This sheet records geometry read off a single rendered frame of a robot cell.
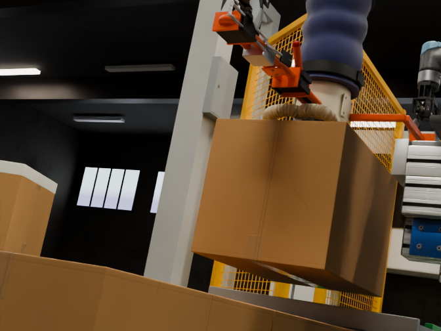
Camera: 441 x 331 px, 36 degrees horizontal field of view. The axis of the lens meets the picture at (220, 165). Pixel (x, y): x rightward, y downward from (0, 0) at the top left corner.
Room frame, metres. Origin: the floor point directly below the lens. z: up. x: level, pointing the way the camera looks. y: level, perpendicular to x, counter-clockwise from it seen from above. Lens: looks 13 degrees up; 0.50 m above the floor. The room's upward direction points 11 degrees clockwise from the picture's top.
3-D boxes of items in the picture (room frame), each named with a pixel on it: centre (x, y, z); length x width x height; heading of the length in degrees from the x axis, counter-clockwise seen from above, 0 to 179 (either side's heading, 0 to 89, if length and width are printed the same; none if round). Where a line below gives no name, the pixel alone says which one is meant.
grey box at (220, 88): (3.27, 0.07, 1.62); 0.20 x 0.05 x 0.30; 150
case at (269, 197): (2.08, -0.28, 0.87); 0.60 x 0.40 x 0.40; 151
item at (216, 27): (1.56, 0.03, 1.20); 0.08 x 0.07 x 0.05; 149
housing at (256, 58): (1.68, -0.05, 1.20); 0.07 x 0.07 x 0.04; 59
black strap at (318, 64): (2.07, -0.29, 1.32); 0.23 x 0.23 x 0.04
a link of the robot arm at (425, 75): (2.17, -0.65, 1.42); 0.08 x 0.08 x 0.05
